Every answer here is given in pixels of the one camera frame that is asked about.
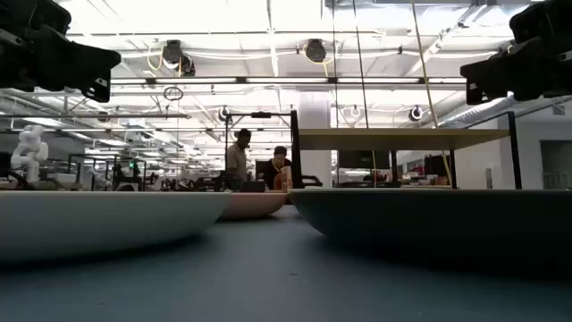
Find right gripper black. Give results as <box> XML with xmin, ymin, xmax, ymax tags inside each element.
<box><xmin>459</xmin><ymin>0</ymin><xmax>572</xmax><ymax>106</ymax></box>

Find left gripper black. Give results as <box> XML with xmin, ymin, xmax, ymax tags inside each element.
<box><xmin>0</xmin><ymin>0</ymin><xmax>122</xmax><ymax>103</ymax></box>

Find white round plate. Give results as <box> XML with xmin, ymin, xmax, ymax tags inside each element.
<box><xmin>0</xmin><ymin>190</ymin><xmax>231</xmax><ymax>263</ymax></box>

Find blue-grey round plate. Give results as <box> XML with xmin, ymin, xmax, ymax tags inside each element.
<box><xmin>289</xmin><ymin>187</ymin><xmax>572</xmax><ymax>265</ymax></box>

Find pink round plate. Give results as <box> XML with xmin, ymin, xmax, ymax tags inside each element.
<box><xmin>217</xmin><ymin>191</ymin><xmax>288</xmax><ymax>221</ymax></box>

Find wooden shelf with black legs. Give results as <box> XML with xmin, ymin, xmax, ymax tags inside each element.
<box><xmin>290</xmin><ymin>109</ymin><xmax>523</xmax><ymax>191</ymax></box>

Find grey horizontal pipe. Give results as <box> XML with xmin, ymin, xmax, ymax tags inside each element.
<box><xmin>0</xmin><ymin>112</ymin><xmax>192</xmax><ymax>120</ymax></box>

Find grey double door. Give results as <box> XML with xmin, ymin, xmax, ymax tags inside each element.
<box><xmin>539</xmin><ymin>140</ymin><xmax>572</xmax><ymax>191</ymax></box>

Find cluttered wooden desk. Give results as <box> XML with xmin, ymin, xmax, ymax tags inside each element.
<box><xmin>399</xmin><ymin>172</ymin><xmax>453</xmax><ymax>189</ymax></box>

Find dark computer monitor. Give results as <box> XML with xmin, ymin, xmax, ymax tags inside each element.
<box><xmin>338</xmin><ymin>150</ymin><xmax>391</xmax><ymax>170</ymax></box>

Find person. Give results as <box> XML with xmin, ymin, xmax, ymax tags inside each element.
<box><xmin>263</xmin><ymin>145</ymin><xmax>294</xmax><ymax>191</ymax></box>
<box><xmin>224</xmin><ymin>128</ymin><xmax>254</xmax><ymax>183</ymax></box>

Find white building column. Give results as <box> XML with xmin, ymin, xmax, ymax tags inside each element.
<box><xmin>298</xmin><ymin>91</ymin><xmax>333</xmax><ymax>187</ymax></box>

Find yellow hanging strap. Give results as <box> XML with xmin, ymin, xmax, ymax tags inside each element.
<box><xmin>409</xmin><ymin>0</ymin><xmax>453</xmax><ymax>185</ymax></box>

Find black workstation frame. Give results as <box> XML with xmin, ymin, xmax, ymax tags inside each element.
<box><xmin>66</xmin><ymin>154</ymin><xmax>148</xmax><ymax>191</ymax></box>

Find dark hanging cable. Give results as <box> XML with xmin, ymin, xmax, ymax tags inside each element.
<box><xmin>351</xmin><ymin>0</ymin><xmax>370</xmax><ymax>130</ymax></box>
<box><xmin>330</xmin><ymin>0</ymin><xmax>340</xmax><ymax>130</ymax></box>

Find black overhead camera stand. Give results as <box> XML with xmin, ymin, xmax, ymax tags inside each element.
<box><xmin>224</xmin><ymin>111</ymin><xmax>292</xmax><ymax>182</ymax></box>

